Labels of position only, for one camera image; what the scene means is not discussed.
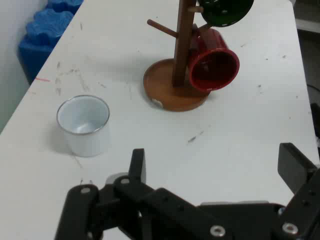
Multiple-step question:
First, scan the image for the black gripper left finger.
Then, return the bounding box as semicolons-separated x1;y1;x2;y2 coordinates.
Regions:
54;148;234;240

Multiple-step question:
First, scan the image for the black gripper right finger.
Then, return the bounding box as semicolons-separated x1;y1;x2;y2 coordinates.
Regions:
272;142;320;240

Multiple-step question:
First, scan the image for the green enamel mug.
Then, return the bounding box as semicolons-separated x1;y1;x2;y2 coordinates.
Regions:
196;0;255;27

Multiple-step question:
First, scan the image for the white enamel mug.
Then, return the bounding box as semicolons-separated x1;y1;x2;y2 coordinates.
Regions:
56;94;111;158

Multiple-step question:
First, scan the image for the brown wooden mug tree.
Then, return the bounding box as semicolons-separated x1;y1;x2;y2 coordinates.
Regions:
143;0;214;113

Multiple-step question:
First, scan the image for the red enamel mug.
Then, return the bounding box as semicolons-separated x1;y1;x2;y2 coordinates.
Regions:
187;23;241;93

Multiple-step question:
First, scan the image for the dark blue foam tile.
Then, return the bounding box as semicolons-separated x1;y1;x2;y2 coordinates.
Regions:
46;0;85;15
17;8;75;85

